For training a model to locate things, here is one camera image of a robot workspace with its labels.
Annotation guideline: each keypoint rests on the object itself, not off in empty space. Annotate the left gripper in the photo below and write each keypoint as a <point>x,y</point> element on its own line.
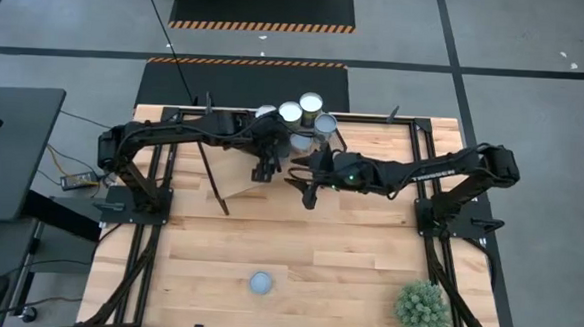
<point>271,135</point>

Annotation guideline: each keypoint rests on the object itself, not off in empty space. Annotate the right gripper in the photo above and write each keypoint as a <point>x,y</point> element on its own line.
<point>346,171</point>

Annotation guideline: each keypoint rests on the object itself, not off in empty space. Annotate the carrots labelled tin can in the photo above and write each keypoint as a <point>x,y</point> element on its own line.
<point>265,110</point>

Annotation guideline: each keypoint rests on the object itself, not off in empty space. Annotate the diced tomatoes labelled can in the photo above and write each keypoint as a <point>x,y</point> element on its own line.
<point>300,142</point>

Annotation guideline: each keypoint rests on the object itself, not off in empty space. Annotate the peaches labelled tin can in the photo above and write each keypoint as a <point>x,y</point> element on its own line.
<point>291,111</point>

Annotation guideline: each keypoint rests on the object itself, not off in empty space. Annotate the olive yellow labelled can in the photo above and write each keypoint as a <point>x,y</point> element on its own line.
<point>310,102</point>

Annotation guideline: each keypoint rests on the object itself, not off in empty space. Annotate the white can blue lettering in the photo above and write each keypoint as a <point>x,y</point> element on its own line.
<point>325,123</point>

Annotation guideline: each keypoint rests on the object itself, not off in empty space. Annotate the teal tuna fish can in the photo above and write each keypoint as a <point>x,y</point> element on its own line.
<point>260,283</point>

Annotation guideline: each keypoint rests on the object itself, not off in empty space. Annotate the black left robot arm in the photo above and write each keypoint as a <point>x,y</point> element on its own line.
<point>174,127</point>

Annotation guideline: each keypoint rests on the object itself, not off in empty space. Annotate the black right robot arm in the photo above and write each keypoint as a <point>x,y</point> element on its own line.
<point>447,166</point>

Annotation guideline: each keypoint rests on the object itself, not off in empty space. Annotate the black striped floor mat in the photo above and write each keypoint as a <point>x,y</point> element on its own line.
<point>260,4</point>
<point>246,86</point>

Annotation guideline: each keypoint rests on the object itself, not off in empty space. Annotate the green artificial plant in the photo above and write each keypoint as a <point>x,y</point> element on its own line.
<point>422,310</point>

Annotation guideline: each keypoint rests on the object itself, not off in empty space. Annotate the black power adapter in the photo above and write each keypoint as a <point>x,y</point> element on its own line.
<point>78,181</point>

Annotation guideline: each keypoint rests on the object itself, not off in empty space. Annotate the black desk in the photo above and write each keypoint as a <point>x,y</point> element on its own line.
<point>12,159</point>

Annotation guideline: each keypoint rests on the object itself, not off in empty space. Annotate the wooden shelf black metal frame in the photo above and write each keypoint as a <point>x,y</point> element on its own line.
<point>236,170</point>

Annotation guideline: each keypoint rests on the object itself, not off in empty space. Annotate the black metal table frame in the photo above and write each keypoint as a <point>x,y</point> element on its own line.
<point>374,120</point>

